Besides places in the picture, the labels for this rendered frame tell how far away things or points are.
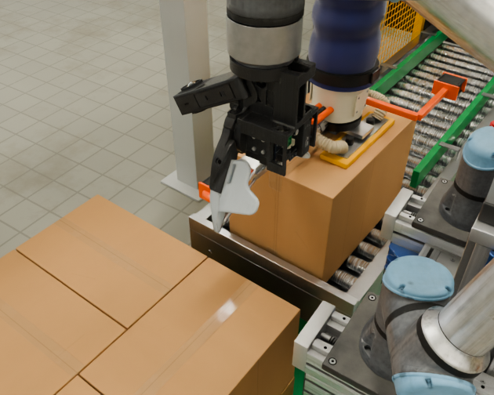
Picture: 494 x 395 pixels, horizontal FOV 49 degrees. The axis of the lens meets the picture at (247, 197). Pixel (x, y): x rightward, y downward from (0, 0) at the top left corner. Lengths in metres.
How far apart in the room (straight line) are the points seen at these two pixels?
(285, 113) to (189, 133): 2.36
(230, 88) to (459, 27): 0.28
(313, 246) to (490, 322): 1.02
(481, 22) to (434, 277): 0.46
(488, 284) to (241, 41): 0.47
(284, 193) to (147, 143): 1.97
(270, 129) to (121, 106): 3.47
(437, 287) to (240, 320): 0.94
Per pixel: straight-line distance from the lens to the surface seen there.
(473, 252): 1.16
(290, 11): 0.52
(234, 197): 0.60
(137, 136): 3.64
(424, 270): 0.99
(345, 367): 1.11
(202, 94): 0.61
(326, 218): 1.66
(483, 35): 0.70
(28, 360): 1.82
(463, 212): 1.43
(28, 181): 3.43
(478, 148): 1.35
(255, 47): 0.53
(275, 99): 0.56
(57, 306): 1.92
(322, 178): 1.67
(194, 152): 2.96
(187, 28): 2.63
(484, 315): 0.82
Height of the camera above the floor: 1.96
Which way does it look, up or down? 40 degrees down
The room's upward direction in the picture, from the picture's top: straight up
